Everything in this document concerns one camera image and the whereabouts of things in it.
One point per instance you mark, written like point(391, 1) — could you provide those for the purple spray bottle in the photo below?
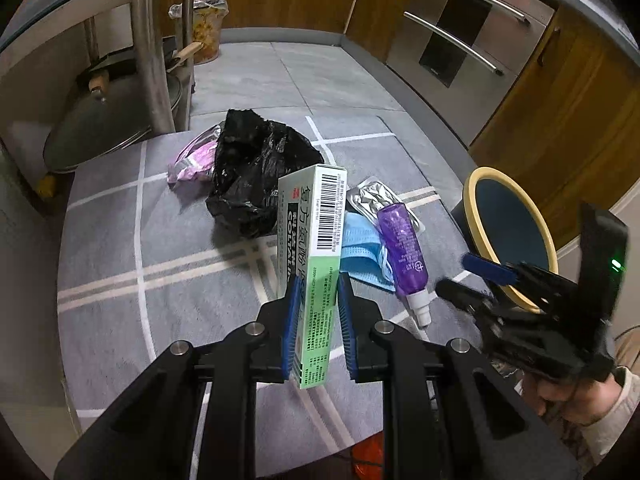
point(406, 260)

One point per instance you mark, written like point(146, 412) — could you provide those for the black wok with wooden handle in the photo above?
point(96, 80)

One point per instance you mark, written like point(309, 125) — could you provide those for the stainless steel oven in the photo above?
point(463, 56)

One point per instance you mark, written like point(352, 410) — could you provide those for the floral trash bin with liner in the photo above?
point(206, 28)

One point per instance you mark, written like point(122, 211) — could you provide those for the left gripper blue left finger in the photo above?
point(292, 299)

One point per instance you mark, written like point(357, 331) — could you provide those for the green white medicine box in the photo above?
point(311, 212)

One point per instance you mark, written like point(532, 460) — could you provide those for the black plastic bag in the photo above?
point(252, 154)

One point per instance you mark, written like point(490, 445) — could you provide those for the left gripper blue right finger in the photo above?
point(345, 304)

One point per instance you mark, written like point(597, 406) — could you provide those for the person's right hand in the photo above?
point(581, 403)

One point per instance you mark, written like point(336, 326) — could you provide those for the blue face mask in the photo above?
point(364, 257)

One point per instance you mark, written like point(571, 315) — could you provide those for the pink snack wrapper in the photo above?
point(196, 160)

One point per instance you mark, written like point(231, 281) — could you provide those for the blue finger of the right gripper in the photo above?
point(488, 270)

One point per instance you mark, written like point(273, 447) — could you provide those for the stainless steel shelf rack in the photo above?
point(45, 50)

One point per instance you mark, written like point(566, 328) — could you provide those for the silver foil blister pack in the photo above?
point(370, 196)

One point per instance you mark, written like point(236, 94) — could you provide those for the blue bin with yellow rim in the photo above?
point(501, 223)

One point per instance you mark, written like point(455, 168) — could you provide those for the grey striped towel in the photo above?
point(144, 264)

